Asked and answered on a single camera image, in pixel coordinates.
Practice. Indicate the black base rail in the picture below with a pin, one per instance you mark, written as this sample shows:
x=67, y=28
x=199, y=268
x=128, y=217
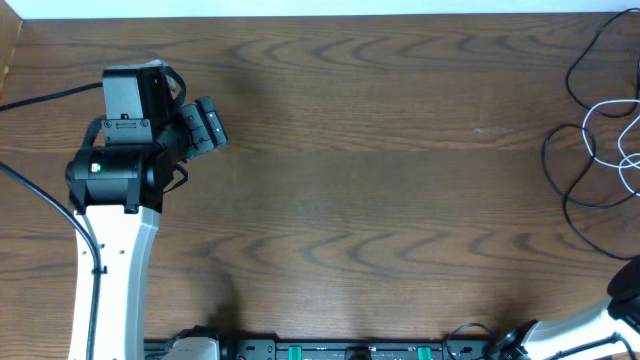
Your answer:
x=272, y=349

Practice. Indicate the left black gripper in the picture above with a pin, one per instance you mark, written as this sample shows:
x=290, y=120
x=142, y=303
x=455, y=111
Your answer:
x=212, y=119

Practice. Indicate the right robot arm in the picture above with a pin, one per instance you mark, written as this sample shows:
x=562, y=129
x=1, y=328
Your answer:
x=603, y=330

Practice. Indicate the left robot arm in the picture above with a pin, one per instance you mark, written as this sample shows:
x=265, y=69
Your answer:
x=117, y=181

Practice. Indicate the cardboard box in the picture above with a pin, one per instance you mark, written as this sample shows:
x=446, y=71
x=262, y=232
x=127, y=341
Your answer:
x=10, y=29

